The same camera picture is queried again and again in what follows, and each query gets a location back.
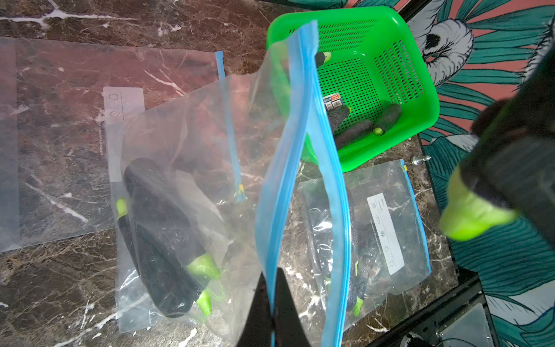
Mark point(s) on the white barcode label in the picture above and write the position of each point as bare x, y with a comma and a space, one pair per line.
333, 101

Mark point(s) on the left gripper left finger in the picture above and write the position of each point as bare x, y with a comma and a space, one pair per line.
258, 329

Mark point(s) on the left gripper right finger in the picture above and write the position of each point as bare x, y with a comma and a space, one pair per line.
288, 329

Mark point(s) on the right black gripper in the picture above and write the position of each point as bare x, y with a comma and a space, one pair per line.
512, 164

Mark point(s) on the green plastic basket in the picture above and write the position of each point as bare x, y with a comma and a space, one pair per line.
374, 62

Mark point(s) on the eggplant with green stem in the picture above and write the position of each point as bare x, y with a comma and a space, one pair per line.
467, 215

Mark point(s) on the clear zip bag blue zipper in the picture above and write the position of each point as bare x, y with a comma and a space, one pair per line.
389, 247

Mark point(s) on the dark purple eggplant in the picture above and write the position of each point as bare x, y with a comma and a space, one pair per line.
364, 254

